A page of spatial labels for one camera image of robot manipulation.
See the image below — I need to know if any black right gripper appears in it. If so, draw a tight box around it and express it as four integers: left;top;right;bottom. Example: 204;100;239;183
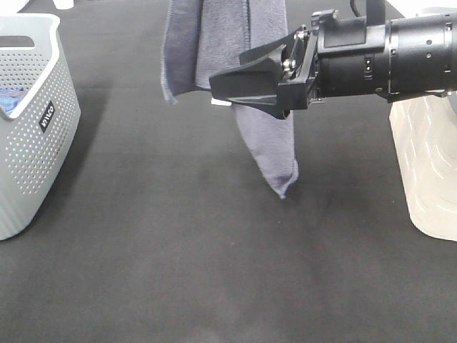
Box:
208;9;390;121

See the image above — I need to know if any grey-blue microfibre towel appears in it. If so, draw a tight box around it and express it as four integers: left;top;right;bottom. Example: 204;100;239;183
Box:
161;1;299;199

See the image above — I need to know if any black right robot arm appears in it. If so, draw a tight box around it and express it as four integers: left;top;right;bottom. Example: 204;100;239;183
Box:
209;1;456;119

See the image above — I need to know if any cream white plastic basket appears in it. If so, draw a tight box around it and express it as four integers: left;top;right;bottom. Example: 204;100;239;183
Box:
389;92;456;241

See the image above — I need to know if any grey perforated plastic basket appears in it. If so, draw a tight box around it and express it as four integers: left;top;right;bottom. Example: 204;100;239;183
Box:
1;13;81;240

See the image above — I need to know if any blue cloth in grey basket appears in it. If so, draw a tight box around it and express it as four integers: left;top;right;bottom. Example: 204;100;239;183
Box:
1;87;26;115

